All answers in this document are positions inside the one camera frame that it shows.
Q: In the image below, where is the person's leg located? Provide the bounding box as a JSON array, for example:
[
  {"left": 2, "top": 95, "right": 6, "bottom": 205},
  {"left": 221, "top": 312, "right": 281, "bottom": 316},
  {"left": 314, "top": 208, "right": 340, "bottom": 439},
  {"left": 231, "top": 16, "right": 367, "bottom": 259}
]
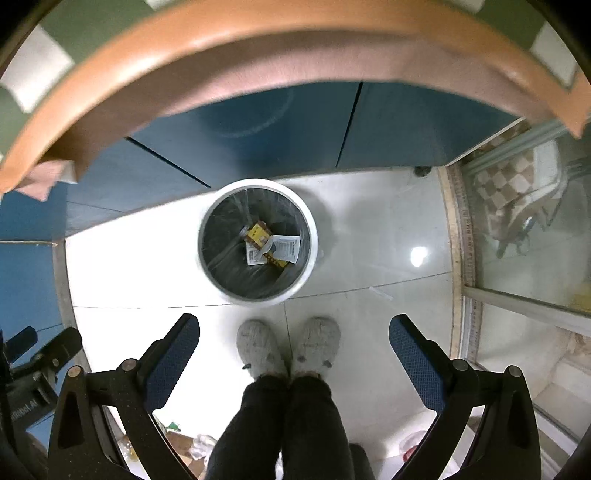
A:
[
  {"left": 277, "top": 376, "right": 355, "bottom": 480},
  {"left": 203, "top": 375, "right": 293, "bottom": 480}
]

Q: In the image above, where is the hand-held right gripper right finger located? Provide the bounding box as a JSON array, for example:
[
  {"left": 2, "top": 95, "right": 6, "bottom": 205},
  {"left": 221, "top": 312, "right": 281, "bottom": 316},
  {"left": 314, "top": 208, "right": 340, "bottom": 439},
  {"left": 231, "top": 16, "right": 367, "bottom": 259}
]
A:
[{"left": 389, "top": 314, "right": 542, "bottom": 480}]

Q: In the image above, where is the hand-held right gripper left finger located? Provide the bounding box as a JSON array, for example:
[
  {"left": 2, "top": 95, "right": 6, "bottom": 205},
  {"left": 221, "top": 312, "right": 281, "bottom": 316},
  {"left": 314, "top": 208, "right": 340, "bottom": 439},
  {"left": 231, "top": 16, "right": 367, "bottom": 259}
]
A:
[{"left": 47, "top": 313, "right": 201, "bottom": 480}]

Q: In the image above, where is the person's right leg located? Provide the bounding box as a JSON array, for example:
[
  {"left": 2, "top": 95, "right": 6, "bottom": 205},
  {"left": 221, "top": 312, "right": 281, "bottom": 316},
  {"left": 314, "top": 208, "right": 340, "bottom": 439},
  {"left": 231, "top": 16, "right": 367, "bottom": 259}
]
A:
[{"left": 277, "top": 376, "right": 355, "bottom": 480}]

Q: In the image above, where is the person's left leg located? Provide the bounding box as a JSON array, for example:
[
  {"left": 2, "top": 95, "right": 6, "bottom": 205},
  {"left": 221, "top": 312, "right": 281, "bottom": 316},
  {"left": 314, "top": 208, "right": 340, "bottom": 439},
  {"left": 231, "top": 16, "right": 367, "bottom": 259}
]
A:
[{"left": 203, "top": 375, "right": 293, "bottom": 480}]

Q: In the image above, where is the blue cabinet door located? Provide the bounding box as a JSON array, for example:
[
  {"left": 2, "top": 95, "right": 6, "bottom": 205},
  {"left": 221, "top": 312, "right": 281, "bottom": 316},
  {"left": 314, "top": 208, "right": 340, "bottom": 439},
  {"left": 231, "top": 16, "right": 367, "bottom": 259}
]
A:
[
  {"left": 65, "top": 137, "right": 219, "bottom": 239},
  {"left": 336, "top": 80, "right": 528, "bottom": 171},
  {"left": 130, "top": 80, "right": 364, "bottom": 191}
]

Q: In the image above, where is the blue cabinet side panel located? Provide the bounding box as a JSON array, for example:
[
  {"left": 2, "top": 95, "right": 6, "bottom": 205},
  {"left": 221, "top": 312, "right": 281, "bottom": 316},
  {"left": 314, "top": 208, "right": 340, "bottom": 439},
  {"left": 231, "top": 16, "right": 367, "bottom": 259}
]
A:
[{"left": 0, "top": 189, "right": 68, "bottom": 370}]

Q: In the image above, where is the glass sliding door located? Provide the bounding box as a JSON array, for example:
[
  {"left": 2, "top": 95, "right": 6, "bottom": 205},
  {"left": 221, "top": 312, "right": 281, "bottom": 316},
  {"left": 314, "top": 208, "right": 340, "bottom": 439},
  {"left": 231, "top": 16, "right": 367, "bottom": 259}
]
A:
[{"left": 461, "top": 119, "right": 591, "bottom": 319}]

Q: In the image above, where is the beige checkered mat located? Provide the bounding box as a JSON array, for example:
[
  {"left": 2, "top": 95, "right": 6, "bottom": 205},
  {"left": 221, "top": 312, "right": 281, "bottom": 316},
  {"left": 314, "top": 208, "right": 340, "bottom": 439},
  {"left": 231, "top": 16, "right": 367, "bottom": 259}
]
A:
[{"left": 471, "top": 143, "right": 568, "bottom": 245}]

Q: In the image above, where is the black bin liner bag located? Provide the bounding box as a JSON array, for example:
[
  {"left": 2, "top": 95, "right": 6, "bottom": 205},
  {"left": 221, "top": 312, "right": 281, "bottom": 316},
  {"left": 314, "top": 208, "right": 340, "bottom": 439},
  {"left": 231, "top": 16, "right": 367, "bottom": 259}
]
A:
[{"left": 202, "top": 187, "right": 311, "bottom": 298}]

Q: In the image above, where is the grey fuzzy slipper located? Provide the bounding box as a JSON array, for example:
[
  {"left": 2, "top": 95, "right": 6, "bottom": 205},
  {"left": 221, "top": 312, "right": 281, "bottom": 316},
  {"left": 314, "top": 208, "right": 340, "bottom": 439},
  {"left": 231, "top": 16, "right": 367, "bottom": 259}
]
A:
[
  {"left": 291, "top": 316, "right": 341, "bottom": 377},
  {"left": 236, "top": 319, "right": 290, "bottom": 380}
]

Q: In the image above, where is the pink cloth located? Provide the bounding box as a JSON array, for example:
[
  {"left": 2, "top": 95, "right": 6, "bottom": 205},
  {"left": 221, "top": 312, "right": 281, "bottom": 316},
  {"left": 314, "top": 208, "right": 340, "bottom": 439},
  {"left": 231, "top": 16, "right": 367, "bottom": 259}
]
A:
[{"left": 16, "top": 159, "right": 77, "bottom": 202}]

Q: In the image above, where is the red white wrapper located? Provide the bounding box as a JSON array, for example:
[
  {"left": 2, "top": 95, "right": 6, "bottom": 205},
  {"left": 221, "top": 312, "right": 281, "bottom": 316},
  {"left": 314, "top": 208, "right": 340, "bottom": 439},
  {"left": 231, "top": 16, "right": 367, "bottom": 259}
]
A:
[{"left": 399, "top": 429, "right": 431, "bottom": 463}]

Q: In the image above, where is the yellow snack packet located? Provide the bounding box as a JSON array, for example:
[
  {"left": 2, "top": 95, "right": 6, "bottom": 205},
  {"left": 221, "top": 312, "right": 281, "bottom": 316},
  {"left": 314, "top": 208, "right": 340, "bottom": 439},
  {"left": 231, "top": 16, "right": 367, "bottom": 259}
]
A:
[{"left": 243, "top": 223, "right": 274, "bottom": 251}]

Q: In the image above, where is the white round trash bin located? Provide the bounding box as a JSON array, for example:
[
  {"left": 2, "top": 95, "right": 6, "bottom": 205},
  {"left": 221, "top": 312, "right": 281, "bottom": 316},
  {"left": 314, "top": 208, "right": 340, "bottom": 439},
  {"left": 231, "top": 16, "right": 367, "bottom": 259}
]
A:
[{"left": 198, "top": 178, "right": 320, "bottom": 306}]

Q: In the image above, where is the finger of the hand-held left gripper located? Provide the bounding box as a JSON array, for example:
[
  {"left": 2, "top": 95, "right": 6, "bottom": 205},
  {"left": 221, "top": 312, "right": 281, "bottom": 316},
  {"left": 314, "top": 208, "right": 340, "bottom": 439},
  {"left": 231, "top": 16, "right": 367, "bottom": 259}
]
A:
[
  {"left": 4, "top": 326, "right": 38, "bottom": 365},
  {"left": 10, "top": 327, "right": 84, "bottom": 386}
]

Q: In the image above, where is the brown cardboard piece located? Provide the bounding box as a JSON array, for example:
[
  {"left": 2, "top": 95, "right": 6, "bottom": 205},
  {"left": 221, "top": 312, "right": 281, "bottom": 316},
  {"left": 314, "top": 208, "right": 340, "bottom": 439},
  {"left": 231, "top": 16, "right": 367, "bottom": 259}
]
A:
[{"left": 164, "top": 431, "right": 197, "bottom": 467}]

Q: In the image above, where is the clear plastic bag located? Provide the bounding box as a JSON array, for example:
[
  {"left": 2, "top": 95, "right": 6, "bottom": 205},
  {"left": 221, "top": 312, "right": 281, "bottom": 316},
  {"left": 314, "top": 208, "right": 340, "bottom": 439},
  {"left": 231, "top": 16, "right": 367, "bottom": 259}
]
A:
[{"left": 190, "top": 434, "right": 219, "bottom": 462}]

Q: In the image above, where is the wooden counter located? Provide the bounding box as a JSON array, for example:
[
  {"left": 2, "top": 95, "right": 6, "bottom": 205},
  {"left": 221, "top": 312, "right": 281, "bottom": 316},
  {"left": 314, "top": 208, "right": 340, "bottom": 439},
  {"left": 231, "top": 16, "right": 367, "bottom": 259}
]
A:
[{"left": 0, "top": 0, "right": 591, "bottom": 195}]

